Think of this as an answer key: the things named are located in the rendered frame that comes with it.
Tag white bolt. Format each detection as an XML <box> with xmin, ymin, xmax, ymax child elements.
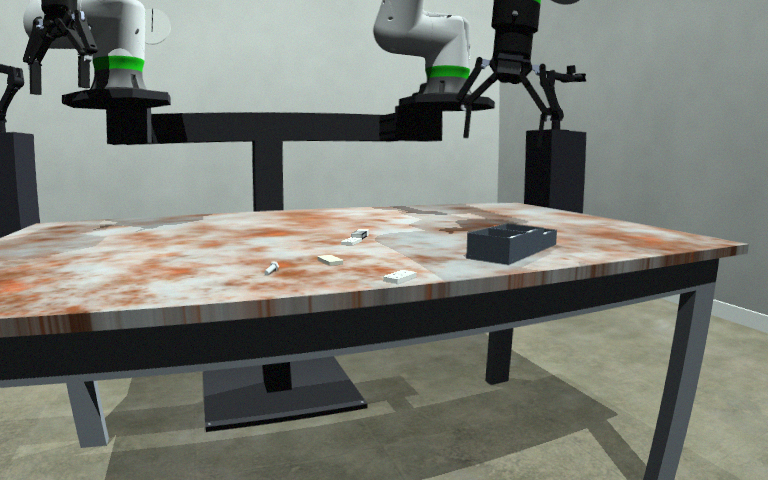
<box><xmin>264</xmin><ymin>262</ymin><xmax>279</xmax><ymax>275</ymax></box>

